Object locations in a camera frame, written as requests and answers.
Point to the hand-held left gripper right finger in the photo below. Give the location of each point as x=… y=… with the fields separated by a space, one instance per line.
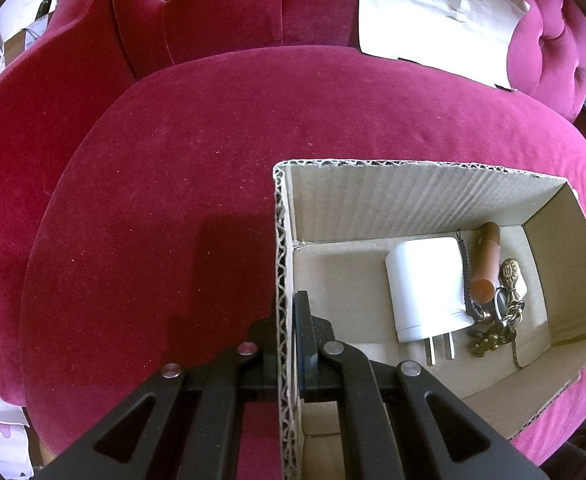
x=304 y=355

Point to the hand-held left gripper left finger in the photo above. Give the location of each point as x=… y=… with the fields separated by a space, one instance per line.
x=268 y=360

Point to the large white plug charger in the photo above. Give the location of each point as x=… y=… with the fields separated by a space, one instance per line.
x=423 y=280

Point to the brown cylindrical tube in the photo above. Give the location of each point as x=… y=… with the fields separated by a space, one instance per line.
x=488 y=260

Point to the pink velvet armchair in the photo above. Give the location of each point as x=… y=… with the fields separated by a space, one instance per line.
x=173 y=185

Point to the white cardboard sheet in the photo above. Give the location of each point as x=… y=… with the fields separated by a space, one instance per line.
x=423 y=5

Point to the brown cardboard box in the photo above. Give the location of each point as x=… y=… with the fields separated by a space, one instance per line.
x=23 y=42

